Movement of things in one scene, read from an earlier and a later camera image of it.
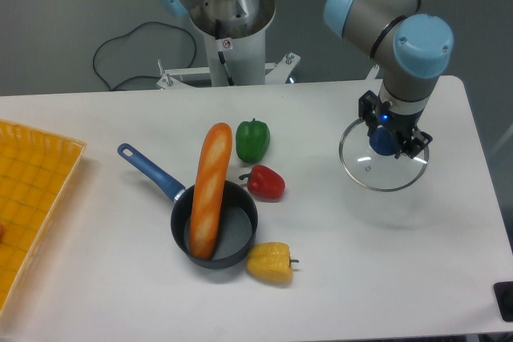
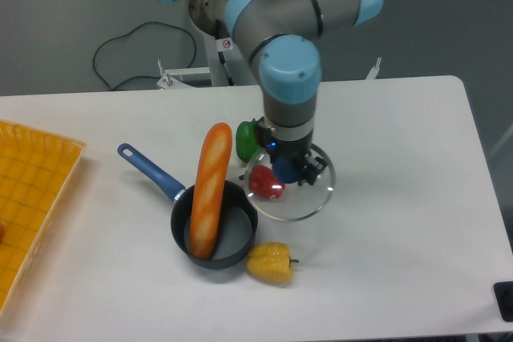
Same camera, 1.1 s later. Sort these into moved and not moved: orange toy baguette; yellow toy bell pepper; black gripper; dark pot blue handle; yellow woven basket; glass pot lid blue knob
Moved: black gripper; glass pot lid blue knob
Not moved: yellow toy bell pepper; yellow woven basket; dark pot blue handle; orange toy baguette
